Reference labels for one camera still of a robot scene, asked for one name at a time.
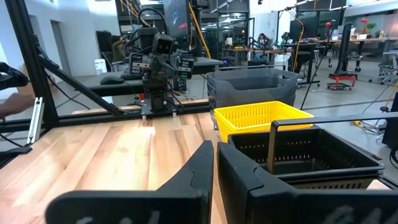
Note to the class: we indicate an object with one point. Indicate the person's hand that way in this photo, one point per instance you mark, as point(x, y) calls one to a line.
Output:
point(15, 104)

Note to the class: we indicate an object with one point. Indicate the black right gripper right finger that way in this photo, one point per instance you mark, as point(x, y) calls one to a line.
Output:
point(280, 208)

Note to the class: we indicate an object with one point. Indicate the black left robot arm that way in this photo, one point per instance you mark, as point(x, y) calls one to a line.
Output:
point(158, 96)

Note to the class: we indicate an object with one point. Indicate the black plastic slotted basket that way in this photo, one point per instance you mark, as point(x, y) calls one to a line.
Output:
point(311, 158)
point(335, 185)

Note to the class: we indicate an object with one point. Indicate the grey office chair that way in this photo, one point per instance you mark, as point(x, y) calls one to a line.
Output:
point(388, 67)

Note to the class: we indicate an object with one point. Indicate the person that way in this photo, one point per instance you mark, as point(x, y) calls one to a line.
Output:
point(118, 53)
point(262, 40)

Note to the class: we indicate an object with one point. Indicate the black computer mouse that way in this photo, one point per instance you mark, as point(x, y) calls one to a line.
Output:
point(112, 80)

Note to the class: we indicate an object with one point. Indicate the grey translucent plastic bin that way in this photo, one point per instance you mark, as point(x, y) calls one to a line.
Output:
point(213, 103)
point(248, 82)

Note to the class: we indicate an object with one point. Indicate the black rounded device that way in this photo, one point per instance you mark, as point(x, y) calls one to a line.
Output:
point(12, 77)

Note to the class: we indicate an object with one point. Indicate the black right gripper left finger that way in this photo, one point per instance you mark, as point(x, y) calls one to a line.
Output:
point(155, 208)

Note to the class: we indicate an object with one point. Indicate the white labelled container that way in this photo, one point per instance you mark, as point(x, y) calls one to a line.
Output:
point(100, 66)

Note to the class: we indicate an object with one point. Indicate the black stand red base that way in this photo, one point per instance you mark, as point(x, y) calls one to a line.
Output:
point(342, 76)

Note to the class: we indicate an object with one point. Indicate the dark grey side desk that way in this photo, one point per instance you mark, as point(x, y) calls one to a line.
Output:
point(205, 63)

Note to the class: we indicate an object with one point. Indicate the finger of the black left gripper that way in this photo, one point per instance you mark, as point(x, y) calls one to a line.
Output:
point(138, 63)
point(186, 69)

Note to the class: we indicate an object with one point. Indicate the black computer monitor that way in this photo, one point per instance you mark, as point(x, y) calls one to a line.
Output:
point(175, 18)

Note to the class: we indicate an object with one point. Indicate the silver metal bracket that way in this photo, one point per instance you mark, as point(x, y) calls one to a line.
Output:
point(35, 121)

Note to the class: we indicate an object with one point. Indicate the yellow plastic slotted basket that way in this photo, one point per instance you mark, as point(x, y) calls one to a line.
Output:
point(258, 116)
point(225, 133)

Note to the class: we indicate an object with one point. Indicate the black aluminium rig frame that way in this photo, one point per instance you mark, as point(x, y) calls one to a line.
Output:
point(28, 62)

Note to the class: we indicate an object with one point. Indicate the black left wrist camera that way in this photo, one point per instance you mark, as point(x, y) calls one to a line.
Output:
point(164, 45)

